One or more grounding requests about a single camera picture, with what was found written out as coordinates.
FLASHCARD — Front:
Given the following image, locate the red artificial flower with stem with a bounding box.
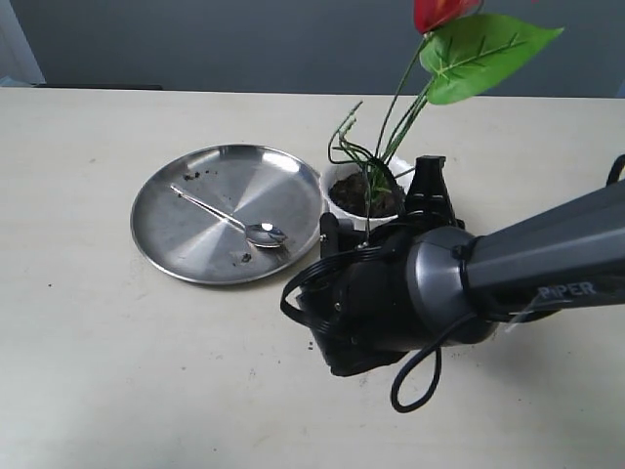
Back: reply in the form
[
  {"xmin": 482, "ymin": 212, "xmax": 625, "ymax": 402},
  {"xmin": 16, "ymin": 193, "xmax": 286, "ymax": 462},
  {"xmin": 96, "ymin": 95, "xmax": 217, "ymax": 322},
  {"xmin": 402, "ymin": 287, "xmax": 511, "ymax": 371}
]
[{"xmin": 327, "ymin": 1, "xmax": 563, "ymax": 218}]

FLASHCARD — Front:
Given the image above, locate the white bowl of soil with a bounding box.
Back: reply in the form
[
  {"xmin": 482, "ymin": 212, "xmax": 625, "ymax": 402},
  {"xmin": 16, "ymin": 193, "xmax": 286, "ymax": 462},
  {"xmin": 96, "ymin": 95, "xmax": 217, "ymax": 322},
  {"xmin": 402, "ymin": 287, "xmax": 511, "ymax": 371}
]
[{"xmin": 319, "ymin": 162, "xmax": 396, "ymax": 231}]

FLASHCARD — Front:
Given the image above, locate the silver metal spoon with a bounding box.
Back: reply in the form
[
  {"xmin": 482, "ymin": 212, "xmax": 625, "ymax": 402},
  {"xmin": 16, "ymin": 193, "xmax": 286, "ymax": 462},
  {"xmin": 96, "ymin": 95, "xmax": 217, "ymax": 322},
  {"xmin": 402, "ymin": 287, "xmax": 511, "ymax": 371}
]
[{"xmin": 170, "ymin": 184, "xmax": 287, "ymax": 249}]

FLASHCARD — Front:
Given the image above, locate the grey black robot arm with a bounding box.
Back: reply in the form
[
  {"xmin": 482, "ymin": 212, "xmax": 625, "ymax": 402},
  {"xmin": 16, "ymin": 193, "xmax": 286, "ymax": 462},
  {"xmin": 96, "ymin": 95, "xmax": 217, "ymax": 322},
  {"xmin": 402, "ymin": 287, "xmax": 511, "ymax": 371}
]
[{"xmin": 297, "ymin": 156, "xmax": 624, "ymax": 376}]

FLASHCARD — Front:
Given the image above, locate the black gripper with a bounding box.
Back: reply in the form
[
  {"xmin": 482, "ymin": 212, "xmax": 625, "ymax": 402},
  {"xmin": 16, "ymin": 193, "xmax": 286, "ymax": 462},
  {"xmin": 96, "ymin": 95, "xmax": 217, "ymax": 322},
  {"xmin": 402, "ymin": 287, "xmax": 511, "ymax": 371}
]
[{"xmin": 297, "ymin": 155, "xmax": 457, "ymax": 376}]

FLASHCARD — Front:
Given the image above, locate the round steel plate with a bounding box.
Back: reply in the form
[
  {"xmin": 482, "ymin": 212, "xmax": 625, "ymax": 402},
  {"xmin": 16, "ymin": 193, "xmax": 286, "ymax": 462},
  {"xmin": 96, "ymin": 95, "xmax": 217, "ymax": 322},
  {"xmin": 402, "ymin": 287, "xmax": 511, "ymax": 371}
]
[{"xmin": 130, "ymin": 144, "xmax": 325, "ymax": 286}]

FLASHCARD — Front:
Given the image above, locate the black cable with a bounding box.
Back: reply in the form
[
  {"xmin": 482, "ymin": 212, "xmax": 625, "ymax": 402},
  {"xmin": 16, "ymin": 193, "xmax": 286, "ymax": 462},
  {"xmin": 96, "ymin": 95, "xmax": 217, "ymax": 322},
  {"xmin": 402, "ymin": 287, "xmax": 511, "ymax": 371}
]
[{"xmin": 279, "ymin": 246, "xmax": 479, "ymax": 414}]

